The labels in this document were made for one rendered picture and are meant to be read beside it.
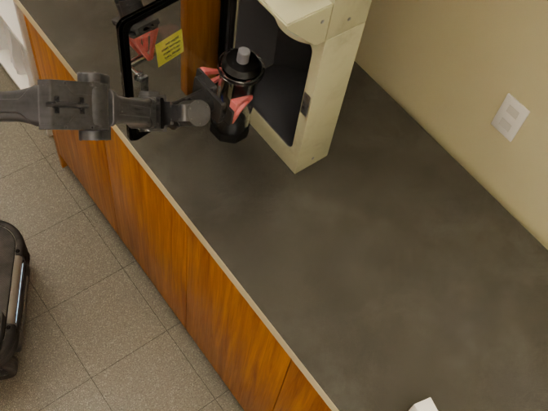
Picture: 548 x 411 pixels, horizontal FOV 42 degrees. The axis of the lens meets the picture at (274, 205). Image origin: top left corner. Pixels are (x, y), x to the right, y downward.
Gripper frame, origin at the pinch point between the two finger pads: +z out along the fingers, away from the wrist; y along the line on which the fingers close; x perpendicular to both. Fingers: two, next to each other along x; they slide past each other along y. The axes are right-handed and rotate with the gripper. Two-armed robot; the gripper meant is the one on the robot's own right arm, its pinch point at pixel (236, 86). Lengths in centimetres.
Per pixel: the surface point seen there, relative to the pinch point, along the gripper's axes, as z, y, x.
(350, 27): 12.0, -16.3, -25.8
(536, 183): 49, -59, 6
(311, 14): -0.7, -15.3, -33.7
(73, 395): -50, -2, 122
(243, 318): -16, -34, 48
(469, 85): 50, -31, -2
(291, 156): 9.4, -14.6, 17.2
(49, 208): -18, 67, 121
